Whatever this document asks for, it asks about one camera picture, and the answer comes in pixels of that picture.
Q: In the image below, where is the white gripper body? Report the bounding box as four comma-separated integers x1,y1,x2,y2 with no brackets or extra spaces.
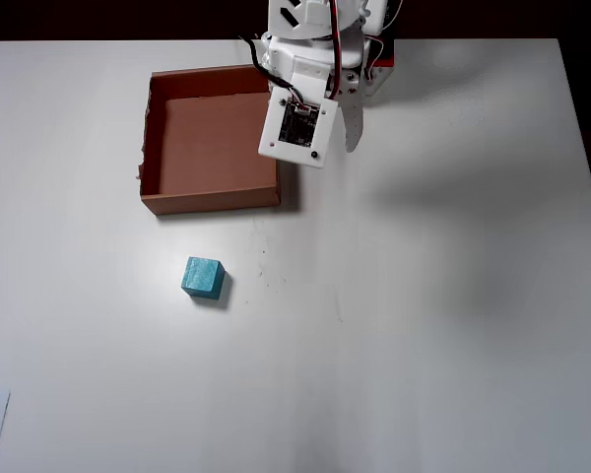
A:
268,29,371,100

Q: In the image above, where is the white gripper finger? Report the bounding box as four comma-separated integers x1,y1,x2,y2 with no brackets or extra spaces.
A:
335,93,367,155

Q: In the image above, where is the blue cube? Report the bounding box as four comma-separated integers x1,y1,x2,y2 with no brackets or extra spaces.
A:
180,255,227,301

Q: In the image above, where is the brown cardboard box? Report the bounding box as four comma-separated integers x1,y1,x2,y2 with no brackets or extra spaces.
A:
136,64,282,217

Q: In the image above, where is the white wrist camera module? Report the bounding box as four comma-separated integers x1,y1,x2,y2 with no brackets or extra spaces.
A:
257,55,340,170

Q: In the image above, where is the red white servo cable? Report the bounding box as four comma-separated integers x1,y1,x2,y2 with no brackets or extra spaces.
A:
328,0,346,100

